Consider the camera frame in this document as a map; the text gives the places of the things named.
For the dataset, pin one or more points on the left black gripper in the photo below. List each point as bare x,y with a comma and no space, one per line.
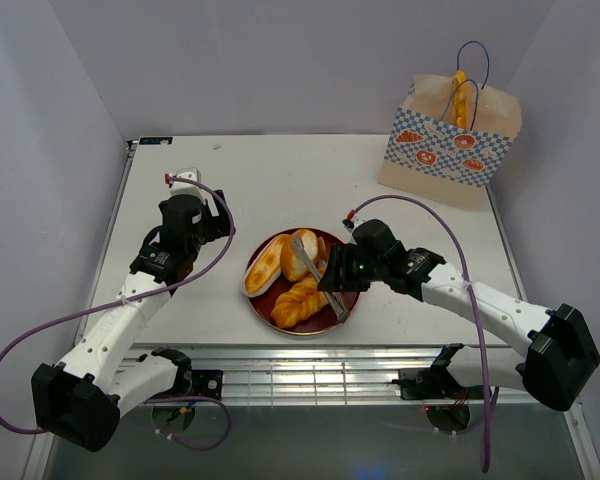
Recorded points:
224,214

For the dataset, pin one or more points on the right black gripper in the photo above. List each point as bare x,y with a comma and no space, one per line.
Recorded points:
339,257

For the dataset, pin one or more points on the metal tongs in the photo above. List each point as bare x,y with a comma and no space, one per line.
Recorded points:
335,300

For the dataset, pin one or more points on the orange toast slice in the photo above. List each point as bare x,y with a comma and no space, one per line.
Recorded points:
459,99

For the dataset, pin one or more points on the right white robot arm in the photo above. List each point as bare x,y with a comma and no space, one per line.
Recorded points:
554,354

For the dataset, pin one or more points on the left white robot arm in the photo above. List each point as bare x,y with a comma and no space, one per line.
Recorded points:
83,397

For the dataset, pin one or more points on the braided twist bread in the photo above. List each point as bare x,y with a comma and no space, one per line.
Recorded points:
298,304

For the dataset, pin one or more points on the sesame flat bread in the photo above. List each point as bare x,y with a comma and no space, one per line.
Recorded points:
265,268

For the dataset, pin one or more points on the checkered paper bag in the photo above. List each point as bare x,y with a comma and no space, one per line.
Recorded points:
428,156

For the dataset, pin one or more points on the dark red round plate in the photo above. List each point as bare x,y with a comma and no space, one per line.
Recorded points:
262,305

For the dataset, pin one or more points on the blue label sticker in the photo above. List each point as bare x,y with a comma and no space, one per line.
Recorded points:
155,140

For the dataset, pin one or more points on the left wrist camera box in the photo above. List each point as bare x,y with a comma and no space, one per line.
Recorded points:
179,183

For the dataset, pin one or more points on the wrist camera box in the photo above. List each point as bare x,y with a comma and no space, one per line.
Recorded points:
179,183
354,219

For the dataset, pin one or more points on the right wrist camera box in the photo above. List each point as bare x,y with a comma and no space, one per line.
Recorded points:
354,219

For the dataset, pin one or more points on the aluminium frame rail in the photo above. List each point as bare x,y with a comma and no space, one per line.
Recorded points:
348,376

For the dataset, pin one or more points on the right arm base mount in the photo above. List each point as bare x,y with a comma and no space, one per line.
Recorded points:
446,402

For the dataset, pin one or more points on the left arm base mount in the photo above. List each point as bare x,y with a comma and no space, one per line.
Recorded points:
177,418

